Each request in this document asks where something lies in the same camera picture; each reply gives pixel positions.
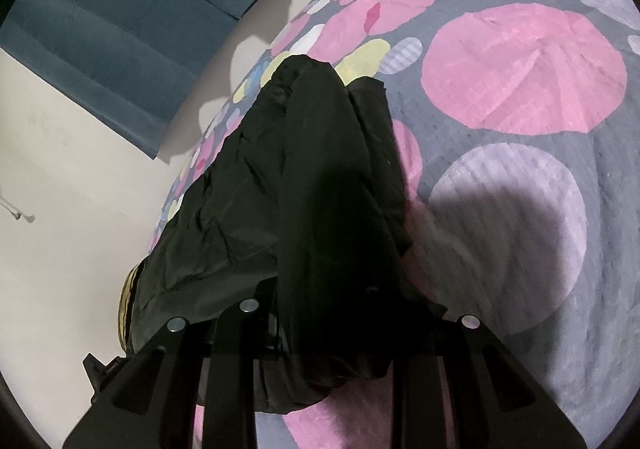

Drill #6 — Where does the black jacket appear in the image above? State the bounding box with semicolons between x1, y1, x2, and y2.
126;54;449;417

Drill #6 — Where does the white wall hook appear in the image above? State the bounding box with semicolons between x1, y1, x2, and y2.
0;188;37;225

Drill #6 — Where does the yellow black striped pillow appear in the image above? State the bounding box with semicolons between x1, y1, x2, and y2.
116;263;147;361

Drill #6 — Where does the teal curtain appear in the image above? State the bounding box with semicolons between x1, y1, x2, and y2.
0;0;353;161

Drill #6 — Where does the dotted bed sheet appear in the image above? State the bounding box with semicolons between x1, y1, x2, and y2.
154;0;640;449

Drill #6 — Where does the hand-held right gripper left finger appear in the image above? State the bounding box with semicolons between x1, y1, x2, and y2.
62;298;282;449

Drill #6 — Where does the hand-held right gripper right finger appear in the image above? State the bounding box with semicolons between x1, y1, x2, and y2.
394;313;589;449

